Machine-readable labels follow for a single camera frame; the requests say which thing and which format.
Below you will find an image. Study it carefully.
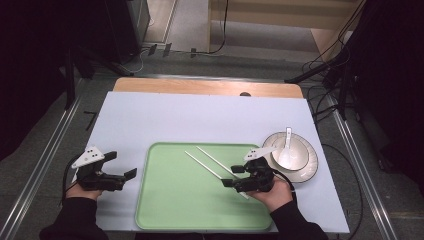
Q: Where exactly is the light wooden furniture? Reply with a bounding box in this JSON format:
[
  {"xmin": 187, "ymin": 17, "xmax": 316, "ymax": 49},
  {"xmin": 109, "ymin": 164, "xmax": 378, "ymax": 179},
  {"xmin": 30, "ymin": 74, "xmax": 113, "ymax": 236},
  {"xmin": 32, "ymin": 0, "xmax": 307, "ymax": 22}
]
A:
[{"xmin": 208, "ymin": 0, "xmax": 368, "ymax": 63}]

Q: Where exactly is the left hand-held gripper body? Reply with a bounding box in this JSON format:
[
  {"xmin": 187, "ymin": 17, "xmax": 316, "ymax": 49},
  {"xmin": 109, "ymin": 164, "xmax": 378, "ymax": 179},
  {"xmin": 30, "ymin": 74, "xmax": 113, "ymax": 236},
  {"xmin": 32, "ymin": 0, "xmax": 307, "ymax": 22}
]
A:
[{"xmin": 70, "ymin": 144, "xmax": 128, "ymax": 192}]

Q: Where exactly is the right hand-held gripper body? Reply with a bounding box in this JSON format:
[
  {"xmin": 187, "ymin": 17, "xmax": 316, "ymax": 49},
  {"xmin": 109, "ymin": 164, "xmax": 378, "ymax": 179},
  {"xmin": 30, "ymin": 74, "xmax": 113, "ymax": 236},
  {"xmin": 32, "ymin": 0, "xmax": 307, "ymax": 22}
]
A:
[{"xmin": 234, "ymin": 146, "xmax": 278, "ymax": 194}]

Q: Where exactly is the person's left hand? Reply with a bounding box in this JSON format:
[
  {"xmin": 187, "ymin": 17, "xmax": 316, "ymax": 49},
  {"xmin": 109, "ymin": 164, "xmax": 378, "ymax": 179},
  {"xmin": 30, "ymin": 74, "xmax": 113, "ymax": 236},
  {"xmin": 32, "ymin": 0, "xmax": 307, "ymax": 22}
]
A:
[{"xmin": 65, "ymin": 182, "xmax": 104, "ymax": 202}]

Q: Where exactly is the white ceramic spoon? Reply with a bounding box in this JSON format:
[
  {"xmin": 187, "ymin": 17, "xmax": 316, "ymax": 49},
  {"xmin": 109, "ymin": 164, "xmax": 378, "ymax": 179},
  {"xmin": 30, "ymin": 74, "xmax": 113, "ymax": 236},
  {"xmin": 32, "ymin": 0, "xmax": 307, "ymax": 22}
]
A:
[{"xmin": 277, "ymin": 126, "xmax": 296, "ymax": 170}]

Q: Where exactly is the black stand with legs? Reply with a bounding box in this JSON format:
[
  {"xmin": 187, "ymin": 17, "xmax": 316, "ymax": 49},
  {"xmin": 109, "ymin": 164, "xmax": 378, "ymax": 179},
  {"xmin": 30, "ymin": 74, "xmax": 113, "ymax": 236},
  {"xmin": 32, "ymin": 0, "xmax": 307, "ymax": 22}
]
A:
[{"xmin": 63, "ymin": 46, "xmax": 135, "ymax": 111}]

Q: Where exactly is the dark cabinet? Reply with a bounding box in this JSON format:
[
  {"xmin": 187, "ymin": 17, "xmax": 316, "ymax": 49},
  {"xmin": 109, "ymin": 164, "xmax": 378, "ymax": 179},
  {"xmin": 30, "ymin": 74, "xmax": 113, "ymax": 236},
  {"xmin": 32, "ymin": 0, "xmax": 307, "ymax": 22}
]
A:
[{"xmin": 104, "ymin": 0, "xmax": 151, "ymax": 65}]

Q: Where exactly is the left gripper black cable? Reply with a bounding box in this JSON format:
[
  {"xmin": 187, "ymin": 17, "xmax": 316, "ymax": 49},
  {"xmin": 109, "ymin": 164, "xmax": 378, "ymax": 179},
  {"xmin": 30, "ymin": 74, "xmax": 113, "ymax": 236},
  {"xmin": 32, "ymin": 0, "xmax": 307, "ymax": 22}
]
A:
[{"xmin": 61, "ymin": 154, "xmax": 83, "ymax": 205}]

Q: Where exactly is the wooden table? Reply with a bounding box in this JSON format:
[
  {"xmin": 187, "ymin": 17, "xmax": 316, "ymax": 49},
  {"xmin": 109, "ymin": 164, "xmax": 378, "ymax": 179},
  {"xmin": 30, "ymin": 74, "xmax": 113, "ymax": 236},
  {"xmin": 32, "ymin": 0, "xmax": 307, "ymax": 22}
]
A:
[{"xmin": 112, "ymin": 77, "xmax": 304, "ymax": 99}]

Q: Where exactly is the black hanging cable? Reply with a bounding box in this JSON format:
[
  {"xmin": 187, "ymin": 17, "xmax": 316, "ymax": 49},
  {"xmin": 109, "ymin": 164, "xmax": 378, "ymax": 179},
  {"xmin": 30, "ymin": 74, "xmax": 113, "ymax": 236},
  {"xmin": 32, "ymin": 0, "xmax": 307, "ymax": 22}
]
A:
[{"xmin": 208, "ymin": 0, "xmax": 231, "ymax": 56}]

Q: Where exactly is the white bowl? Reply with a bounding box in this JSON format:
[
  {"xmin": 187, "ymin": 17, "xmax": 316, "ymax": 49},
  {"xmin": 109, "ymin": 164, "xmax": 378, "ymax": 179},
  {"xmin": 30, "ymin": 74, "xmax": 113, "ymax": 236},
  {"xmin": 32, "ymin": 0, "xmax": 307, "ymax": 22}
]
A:
[{"xmin": 270, "ymin": 135, "xmax": 310, "ymax": 172}]

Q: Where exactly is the white plate with dark rim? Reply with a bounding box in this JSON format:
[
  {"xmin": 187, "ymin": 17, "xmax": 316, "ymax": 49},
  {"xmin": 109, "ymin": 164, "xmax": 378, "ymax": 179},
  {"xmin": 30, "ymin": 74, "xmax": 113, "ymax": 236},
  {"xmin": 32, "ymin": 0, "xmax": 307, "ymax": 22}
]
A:
[{"xmin": 261, "ymin": 131, "xmax": 319, "ymax": 184}]

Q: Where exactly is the black tripod stand with cables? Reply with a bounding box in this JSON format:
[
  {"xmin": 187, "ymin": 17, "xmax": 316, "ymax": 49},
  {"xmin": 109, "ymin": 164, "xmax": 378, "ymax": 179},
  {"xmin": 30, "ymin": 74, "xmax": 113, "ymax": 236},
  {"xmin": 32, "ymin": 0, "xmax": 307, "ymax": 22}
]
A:
[{"xmin": 284, "ymin": 46, "xmax": 359, "ymax": 122}]

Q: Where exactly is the green plastic tray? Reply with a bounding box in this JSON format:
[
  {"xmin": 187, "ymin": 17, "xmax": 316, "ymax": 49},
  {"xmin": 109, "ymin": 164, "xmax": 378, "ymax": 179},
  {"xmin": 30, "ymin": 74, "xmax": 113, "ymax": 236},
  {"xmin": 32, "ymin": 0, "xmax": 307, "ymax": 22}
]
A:
[{"xmin": 134, "ymin": 142, "xmax": 274, "ymax": 232}]

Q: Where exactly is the pale table mat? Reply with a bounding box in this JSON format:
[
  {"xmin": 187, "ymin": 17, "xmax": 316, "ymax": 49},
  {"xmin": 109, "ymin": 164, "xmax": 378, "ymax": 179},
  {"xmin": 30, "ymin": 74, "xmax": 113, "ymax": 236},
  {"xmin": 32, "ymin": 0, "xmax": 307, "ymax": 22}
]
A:
[{"xmin": 84, "ymin": 91, "xmax": 350, "ymax": 233}]

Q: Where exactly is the person's right hand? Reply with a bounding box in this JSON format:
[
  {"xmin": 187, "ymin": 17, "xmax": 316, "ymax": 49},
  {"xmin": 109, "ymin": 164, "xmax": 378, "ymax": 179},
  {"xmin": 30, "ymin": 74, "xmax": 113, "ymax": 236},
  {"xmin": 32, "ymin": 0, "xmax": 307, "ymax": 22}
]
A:
[{"xmin": 248, "ymin": 176, "xmax": 294, "ymax": 213}]

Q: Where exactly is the metal floor rail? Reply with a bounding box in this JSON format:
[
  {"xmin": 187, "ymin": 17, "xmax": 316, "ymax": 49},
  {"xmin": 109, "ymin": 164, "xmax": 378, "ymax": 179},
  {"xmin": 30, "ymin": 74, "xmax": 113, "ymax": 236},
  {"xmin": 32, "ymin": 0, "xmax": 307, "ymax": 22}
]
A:
[
  {"xmin": 328, "ymin": 96, "xmax": 399, "ymax": 240},
  {"xmin": 0, "ymin": 96, "xmax": 83, "ymax": 240}
]

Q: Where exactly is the long black floor cable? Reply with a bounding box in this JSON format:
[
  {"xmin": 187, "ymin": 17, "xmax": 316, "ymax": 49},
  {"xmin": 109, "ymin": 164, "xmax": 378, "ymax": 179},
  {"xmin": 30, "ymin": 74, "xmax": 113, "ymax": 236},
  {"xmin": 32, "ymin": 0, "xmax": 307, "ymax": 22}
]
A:
[{"xmin": 320, "ymin": 143, "xmax": 364, "ymax": 238}]

